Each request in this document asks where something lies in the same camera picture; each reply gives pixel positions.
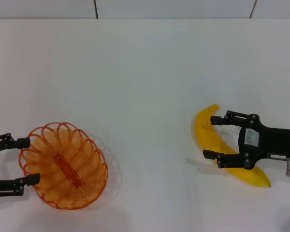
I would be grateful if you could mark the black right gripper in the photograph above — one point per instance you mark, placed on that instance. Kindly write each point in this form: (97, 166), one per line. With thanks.
(273, 142)

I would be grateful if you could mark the yellow banana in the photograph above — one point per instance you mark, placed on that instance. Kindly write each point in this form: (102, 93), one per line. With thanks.
(205, 135)

